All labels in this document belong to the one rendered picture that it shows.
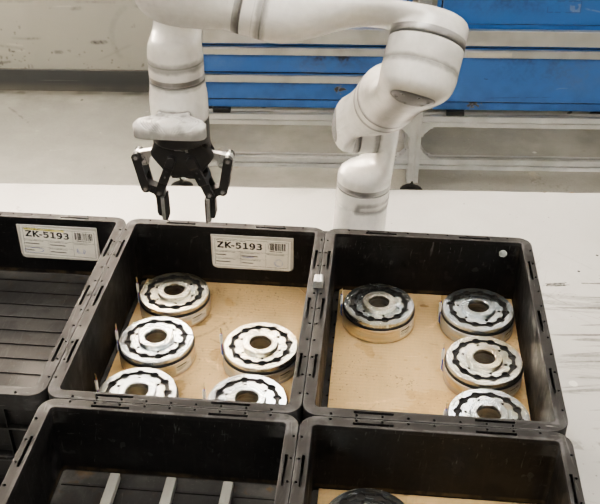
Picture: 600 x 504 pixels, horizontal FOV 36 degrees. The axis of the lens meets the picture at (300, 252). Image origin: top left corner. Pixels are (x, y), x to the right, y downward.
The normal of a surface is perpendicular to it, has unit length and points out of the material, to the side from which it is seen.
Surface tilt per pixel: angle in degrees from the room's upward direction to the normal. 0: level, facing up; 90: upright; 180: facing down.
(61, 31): 90
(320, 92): 90
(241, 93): 90
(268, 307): 0
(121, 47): 90
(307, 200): 0
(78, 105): 0
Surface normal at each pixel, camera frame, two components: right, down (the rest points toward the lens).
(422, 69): 0.00, -0.06
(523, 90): -0.04, 0.55
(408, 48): -0.47, -0.18
